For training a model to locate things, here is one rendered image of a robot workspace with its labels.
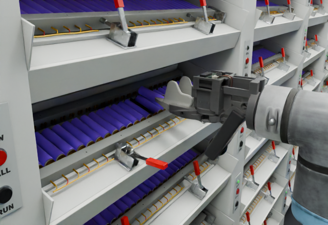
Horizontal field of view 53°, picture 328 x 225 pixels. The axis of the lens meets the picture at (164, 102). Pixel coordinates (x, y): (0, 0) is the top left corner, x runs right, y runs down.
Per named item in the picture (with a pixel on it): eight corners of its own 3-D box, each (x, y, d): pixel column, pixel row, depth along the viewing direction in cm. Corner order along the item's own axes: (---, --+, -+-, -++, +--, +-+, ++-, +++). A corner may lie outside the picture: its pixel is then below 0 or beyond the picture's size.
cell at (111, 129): (93, 118, 64) (117, 135, 62) (86, 121, 63) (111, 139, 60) (95, 110, 63) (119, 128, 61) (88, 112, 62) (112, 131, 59)
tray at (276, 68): (293, 75, 147) (308, 47, 140) (242, 111, 99) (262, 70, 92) (252, 55, 155) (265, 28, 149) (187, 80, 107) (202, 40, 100)
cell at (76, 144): (58, 131, 58) (84, 151, 55) (50, 134, 56) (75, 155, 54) (60, 122, 57) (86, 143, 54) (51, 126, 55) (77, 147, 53)
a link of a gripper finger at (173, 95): (155, 75, 66) (197, 81, 62) (155, 104, 68) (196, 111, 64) (147, 78, 64) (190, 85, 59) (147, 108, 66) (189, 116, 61)
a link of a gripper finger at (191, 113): (177, 99, 65) (218, 106, 61) (177, 107, 66) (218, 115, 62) (165, 105, 62) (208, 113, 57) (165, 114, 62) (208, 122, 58)
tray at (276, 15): (298, 29, 141) (315, -3, 135) (247, 43, 93) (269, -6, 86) (256, 11, 149) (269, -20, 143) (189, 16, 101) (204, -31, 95)
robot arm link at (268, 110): (292, 132, 59) (276, 151, 51) (265, 126, 62) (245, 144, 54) (298, 83, 56) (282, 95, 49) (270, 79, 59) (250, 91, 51)
